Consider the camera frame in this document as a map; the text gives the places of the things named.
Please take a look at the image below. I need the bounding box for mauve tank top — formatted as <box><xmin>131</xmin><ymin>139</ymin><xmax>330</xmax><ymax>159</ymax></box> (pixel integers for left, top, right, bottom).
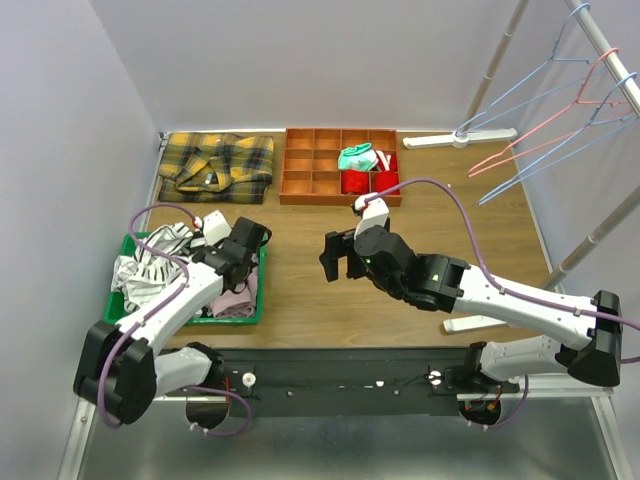
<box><xmin>210</xmin><ymin>267</ymin><xmax>259</xmax><ymax>319</ymax></box>

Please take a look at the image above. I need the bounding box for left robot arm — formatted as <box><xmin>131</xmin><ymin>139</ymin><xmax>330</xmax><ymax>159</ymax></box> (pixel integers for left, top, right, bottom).
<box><xmin>73</xmin><ymin>217</ymin><xmax>272</xmax><ymax>428</ymax></box>

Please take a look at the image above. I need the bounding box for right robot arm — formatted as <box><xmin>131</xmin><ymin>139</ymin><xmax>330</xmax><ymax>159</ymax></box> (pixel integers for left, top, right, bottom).
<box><xmin>319</xmin><ymin>226</ymin><xmax>622</xmax><ymax>392</ymax></box>

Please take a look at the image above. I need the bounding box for red rolled cloth left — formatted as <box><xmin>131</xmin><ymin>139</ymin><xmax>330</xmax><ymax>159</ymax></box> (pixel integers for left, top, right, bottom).
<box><xmin>341</xmin><ymin>169</ymin><xmax>370</xmax><ymax>195</ymax></box>

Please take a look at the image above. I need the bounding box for red rolled cloth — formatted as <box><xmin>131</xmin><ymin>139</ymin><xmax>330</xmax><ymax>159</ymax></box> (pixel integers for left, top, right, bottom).
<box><xmin>341</xmin><ymin>169</ymin><xmax>370</xmax><ymax>195</ymax></box>
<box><xmin>372</xmin><ymin>171</ymin><xmax>399</xmax><ymax>193</ymax></box>

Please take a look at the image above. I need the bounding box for red rolled cloth right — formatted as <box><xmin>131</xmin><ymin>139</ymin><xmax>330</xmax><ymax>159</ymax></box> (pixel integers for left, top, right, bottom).
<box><xmin>372</xmin><ymin>171</ymin><xmax>399</xmax><ymax>193</ymax></box>

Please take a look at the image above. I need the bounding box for orange compartment tray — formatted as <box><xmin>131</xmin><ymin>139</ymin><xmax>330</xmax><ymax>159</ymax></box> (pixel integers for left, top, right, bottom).
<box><xmin>279</xmin><ymin>127</ymin><xmax>400</xmax><ymax>206</ymax></box>

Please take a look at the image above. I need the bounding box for yellow plaid shirt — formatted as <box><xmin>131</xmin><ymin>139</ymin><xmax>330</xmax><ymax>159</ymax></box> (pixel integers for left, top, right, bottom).
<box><xmin>158</xmin><ymin>132</ymin><xmax>275</xmax><ymax>205</ymax></box>

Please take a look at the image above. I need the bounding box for black white striped garment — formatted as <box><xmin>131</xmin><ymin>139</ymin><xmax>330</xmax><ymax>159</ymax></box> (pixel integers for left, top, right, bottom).
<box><xmin>111</xmin><ymin>222</ymin><xmax>195</xmax><ymax>315</ymax></box>

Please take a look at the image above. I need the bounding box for teal white sock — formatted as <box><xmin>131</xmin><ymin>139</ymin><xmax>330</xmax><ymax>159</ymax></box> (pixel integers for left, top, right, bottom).
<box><xmin>338</xmin><ymin>142</ymin><xmax>379</xmax><ymax>172</ymax></box>

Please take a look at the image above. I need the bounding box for red white striped sock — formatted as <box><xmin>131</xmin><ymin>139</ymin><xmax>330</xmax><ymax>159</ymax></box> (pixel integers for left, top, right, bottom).
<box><xmin>375</xmin><ymin>150</ymin><xmax>398</xmax><ymax>172</ymax></box>

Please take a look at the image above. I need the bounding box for green plastic tray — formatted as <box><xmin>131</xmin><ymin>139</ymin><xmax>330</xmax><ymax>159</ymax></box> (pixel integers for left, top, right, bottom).
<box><xmin>103</xmin><ymin>223</ymin><xmax>266</xmax><ymax>325</ymax></box>

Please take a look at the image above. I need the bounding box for metal clothes rack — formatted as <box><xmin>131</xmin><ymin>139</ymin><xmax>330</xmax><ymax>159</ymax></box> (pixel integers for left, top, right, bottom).
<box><xmin>402</xmin><ymin>0</ymin><xmax>640</xmax><ymax>335</ymax></box>

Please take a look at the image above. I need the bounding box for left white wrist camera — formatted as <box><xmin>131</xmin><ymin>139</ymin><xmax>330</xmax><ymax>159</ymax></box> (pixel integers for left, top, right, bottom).
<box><xmin>201</xmin><ymin>210</ymin><xmax>231</xmax><ymax>246</ymax></box>

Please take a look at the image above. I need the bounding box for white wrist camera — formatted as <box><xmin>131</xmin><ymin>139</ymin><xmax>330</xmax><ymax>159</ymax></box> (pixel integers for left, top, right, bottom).
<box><xmin>352</xmin><ymin>193</ymin><xmax>389</xmax><ymax>238</ymax></box>
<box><xmin>201</xmin><ymin>210</ymin><xmax>231</xmax><ymax>246</ymax></box>

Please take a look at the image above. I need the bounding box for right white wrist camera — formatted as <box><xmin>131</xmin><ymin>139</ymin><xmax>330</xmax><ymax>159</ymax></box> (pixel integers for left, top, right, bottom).
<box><xmin>352</xmin><ymin>193</ymin><xmax>389</xmax><ymax>238</ymax></box>

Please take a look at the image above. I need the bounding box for black mounting base plate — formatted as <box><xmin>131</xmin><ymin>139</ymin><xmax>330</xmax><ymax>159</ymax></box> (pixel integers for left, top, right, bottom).
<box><xmin>164</xmin><ymin>347</ymin><xmax>521</xmax><ymax>419</ymax></box>

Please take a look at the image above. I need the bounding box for near blue wire hanger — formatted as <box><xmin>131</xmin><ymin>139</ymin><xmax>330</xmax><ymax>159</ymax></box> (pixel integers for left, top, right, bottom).
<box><xmin>478</xmin><ymin>72</ymin><xmax>640</xmax><ymax>207</ymax></box>

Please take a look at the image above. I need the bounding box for blue wire hanger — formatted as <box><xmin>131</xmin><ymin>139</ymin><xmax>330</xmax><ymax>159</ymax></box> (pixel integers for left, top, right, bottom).
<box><xmin>453</xmin><ymin>2</ymin><xmax>595</xmax><ymax>139</ymax></box>
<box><xmin>478</xmin><ymin>72</ymin><xmax>640</xmax><ymax>207</ymax></box>

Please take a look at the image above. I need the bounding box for aluminium frame rail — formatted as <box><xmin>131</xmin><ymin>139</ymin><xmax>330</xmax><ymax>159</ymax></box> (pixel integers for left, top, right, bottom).
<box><xmin>60</xmin><ymin>397</ymin><xmax>633</xmax><ymax>479</ymax></box>

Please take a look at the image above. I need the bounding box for far blue wire hanger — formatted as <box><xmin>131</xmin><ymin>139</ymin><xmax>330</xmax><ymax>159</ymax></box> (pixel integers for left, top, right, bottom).
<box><xmin>453</xmin><ymin>2</ymin><xmax>595</xmax><ymax>139</ymax></box>

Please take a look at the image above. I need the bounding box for pink wire hanger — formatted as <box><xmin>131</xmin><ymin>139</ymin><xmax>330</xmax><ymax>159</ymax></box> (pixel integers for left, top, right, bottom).
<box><xmin>467</xmin><ymin>47</ymin><xmax>628</xmax><ymax>178</ymax></box>

